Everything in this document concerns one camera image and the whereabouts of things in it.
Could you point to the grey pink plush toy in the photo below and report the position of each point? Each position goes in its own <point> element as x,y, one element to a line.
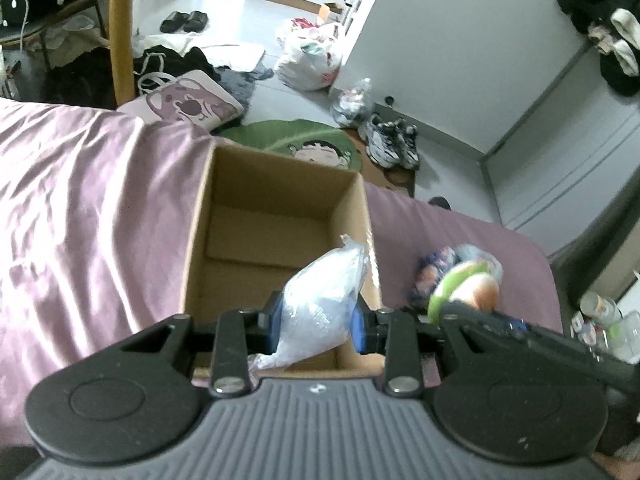
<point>468,253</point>

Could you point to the white black sneaker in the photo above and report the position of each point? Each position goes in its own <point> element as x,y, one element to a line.
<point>405,144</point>
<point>380,142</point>

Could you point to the round white gold table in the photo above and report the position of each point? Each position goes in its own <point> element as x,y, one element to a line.
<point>122,58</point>

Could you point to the black single slipper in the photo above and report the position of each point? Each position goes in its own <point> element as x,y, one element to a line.
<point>439,201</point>

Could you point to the hanging black white clothes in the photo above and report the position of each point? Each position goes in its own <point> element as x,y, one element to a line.
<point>612,26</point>

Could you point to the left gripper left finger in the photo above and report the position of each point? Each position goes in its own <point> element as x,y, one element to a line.
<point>240,334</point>

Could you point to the brown folded board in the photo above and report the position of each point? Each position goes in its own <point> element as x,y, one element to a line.
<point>579,264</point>

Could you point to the small grey plastic bag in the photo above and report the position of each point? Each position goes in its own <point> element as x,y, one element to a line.
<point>353,106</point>

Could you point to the black slippers pair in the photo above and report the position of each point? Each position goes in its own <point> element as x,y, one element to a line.
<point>195,21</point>

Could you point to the pink bed sheet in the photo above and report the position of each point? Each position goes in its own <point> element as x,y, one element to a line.
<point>96,215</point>

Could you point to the blue planet tissue pack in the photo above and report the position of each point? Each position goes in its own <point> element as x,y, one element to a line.
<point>432,269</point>

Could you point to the white red shopping bag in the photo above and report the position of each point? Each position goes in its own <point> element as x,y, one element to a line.
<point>311,55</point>

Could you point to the white pill bottle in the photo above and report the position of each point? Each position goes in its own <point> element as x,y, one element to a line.
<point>603,311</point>

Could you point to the green cartoon leaf rug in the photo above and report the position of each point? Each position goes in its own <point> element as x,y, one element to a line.
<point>300,139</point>

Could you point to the pink bear cushion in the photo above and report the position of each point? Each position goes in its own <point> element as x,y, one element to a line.
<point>193,97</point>

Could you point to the hamburger plush toy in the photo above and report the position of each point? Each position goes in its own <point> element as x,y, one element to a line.
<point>471,282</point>

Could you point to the black clothes pile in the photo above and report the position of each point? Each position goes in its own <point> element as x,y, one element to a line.
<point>159,65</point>

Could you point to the white black sneaker left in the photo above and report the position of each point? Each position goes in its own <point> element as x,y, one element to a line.
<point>380,142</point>

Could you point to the white black sneaker right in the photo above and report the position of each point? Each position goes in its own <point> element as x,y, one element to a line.
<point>405,144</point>

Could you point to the clear plastic bag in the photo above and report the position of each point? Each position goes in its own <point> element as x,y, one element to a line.
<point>317,306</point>

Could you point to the brown cardboard box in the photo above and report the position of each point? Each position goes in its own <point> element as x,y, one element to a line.
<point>260,218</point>

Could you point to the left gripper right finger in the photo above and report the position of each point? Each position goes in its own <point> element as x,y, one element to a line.
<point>391,334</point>

